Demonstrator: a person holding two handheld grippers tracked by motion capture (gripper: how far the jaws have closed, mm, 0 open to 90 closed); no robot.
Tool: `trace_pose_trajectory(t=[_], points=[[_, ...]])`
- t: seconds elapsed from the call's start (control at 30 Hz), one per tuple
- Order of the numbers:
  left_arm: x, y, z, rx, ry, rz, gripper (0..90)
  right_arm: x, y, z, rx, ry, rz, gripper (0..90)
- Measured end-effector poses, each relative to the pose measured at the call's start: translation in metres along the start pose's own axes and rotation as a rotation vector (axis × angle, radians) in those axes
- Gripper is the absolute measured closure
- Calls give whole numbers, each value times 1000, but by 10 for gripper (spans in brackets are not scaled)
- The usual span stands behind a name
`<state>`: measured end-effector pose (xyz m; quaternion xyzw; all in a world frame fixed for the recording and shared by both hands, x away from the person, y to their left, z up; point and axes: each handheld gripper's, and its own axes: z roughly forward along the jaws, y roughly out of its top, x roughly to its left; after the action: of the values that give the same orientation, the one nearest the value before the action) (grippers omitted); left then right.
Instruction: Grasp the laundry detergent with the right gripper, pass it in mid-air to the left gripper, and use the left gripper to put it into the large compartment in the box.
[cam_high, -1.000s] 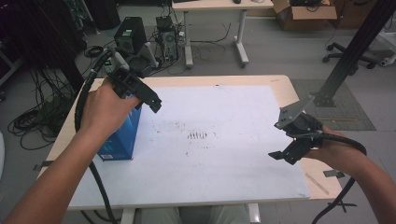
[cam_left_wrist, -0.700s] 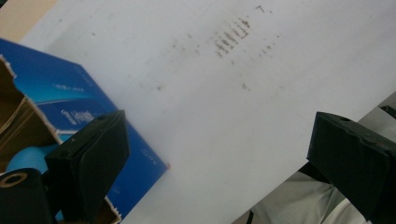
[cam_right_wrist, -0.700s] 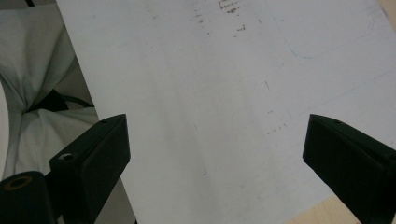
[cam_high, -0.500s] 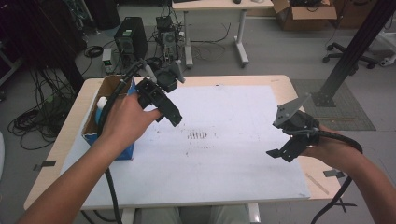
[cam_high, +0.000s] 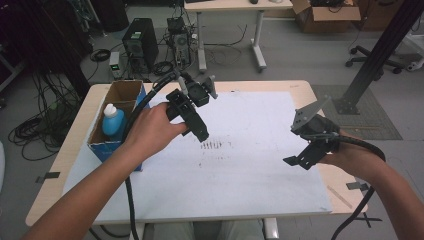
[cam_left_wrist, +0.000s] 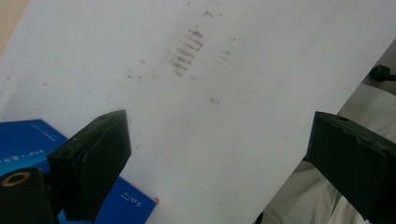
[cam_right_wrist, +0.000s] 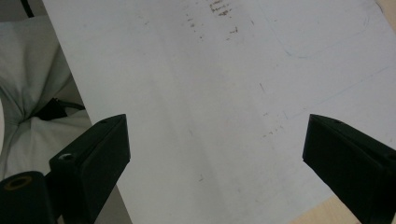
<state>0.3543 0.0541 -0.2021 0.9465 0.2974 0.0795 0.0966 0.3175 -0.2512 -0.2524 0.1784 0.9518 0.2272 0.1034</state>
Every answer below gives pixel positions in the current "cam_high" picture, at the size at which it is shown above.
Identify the dark tape strip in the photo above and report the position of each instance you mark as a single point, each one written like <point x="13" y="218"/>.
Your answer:
<point x="356" y="186"/>
<point x="50" y="175"/>

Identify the black office chair base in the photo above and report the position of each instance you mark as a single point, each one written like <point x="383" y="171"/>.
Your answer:
<point x="370" y="60"/>

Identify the white table mat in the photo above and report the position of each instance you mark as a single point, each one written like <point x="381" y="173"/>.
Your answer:
<point x="240" y="176"/>

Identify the person's left hand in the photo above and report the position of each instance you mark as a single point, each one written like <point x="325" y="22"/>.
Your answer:
<point x="151" y="133"/>

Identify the black computer tower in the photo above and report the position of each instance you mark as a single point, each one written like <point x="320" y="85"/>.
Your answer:
<point x="141" y="38"/>

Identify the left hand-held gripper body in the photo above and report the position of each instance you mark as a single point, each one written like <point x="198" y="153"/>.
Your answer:
<point x="198" y="93"/>

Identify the blue bottle with white cap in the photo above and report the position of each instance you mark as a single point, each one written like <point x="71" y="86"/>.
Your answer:
<point x="112" y="125"/>

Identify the black aluminium stand post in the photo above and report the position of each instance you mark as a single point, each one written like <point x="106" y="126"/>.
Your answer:
<point x="380" y="53"/>

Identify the open brown cardboard box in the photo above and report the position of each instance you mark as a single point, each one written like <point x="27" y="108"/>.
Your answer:
<point x="328" y="18"/>

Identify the person's right hand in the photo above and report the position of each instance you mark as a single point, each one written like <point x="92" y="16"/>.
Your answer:
<point x="356" y="156"/>

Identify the closed brown cardboard box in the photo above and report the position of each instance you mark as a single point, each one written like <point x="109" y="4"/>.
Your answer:
<point x="376" y="16"/>

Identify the small white power unit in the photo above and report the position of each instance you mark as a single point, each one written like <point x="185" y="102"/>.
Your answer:
<point x="114" y="63"/>

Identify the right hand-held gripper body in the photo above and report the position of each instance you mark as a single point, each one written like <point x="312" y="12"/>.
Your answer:
<point x="316" y="126"/>

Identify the blue cardboard box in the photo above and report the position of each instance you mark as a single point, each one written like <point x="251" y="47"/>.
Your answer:
<point x="128" y="91"/>

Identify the dark curtain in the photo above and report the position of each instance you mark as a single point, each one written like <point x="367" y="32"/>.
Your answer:
<point x="40" y="40"/>

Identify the open computer case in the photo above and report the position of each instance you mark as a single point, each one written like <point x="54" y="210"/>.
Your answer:
<point x="180" y="40"/>

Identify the white-legged wooden desk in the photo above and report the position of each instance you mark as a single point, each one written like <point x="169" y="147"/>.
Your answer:
<point x="233" y="5"/>

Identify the black tape cross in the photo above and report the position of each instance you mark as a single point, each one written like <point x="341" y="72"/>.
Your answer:
<point x="370" y="219"/>

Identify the thin wooden strip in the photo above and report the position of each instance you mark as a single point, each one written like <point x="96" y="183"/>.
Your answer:
<point x="340" y="197"/>

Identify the dark grey floor mat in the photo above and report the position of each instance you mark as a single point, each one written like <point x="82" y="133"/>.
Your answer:
<point x="370" y="123"/>

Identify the white table leg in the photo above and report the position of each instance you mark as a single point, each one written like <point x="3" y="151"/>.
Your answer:
<point x="137" y="232"/>
<point x="271" y="229"/>

